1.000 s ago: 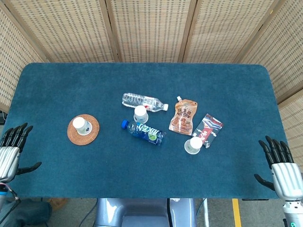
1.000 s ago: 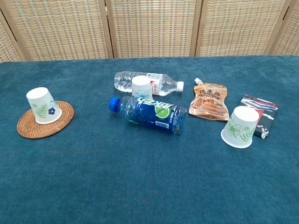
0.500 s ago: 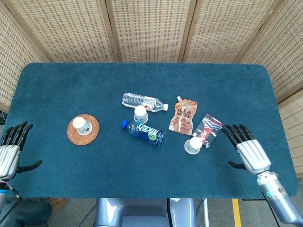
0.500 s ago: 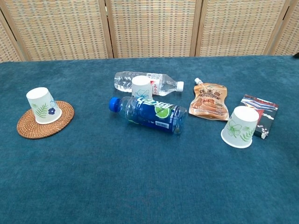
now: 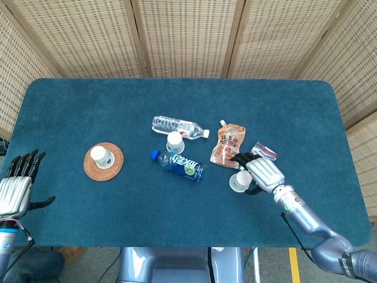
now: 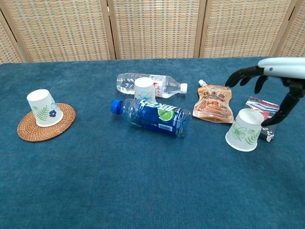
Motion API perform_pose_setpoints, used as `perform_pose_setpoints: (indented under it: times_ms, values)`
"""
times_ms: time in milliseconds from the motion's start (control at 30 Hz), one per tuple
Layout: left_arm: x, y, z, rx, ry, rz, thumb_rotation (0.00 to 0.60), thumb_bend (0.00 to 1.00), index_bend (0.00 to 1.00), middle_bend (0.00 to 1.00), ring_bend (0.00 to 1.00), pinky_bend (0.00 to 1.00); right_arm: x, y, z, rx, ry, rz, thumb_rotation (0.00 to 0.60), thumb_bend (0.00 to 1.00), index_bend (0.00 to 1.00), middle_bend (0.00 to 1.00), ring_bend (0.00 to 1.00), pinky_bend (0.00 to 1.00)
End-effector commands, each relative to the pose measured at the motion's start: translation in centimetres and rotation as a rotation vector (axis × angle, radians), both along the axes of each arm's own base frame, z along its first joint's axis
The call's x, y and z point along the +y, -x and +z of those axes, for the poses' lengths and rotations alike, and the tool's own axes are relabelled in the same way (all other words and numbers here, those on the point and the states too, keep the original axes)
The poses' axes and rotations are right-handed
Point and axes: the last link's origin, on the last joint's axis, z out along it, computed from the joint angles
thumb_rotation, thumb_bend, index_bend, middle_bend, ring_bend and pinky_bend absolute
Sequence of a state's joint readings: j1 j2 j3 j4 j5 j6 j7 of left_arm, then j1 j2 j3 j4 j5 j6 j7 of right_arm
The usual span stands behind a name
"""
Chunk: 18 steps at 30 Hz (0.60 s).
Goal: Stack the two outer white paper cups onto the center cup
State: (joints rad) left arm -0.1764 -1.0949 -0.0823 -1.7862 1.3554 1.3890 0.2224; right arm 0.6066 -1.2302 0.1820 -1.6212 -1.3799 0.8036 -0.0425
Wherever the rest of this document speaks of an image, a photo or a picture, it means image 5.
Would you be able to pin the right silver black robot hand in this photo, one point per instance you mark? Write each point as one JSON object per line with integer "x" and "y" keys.
{"x": 262, "y": 174}

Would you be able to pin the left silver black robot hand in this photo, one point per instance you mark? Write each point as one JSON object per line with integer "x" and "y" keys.
{"x": 14, "y": 191}

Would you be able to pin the white paper cup leaf print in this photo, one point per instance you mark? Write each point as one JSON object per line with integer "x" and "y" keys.
{"x": 174, "y": 139}
{"x": 240, "y": 180}
{"x": 98, "y": 154}

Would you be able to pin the black red snack box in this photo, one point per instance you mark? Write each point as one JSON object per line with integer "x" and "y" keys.
{"x": 266, "y": 151}

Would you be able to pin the orange spouted snack pouch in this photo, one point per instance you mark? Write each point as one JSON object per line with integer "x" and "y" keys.
{"x": 228, "y": 144}

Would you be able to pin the dark green clothing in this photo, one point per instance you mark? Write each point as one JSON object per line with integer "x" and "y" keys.
{"x": 32, "y": 265}

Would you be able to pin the round woven rattan coaster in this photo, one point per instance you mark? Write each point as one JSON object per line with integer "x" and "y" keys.
{"x": 94, "y": 174}

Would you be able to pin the blue label drink bottle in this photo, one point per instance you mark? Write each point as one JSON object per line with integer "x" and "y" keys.
{"x": 179, "y": 165}

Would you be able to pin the tan brown shoe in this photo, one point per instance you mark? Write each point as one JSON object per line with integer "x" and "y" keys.
{"x": 70, "y": 254}

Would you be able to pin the yellow floor tape strip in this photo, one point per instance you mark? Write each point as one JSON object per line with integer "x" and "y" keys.
{"x": 294, "y": 265}

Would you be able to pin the woven bamboo screen panel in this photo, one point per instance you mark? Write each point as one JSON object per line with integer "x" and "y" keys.
{"x": 82, "y": 35}
{"x": 353, "y": 59}
{"x": 17, "y": 73}
{"x": 279, "y": 35}
{"x": 188, "y": 35}
{"x": 365, "y": 165}

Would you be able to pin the clear plastic water bottle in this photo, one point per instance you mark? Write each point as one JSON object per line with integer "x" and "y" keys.
{"x": 165, "y": 123}

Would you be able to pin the teal blue table mat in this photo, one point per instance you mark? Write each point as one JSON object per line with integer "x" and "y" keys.
{"x": 88, "y": 103}

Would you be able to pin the silver blue robot torso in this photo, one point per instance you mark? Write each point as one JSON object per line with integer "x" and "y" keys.
{"x": 176, "y": 259}

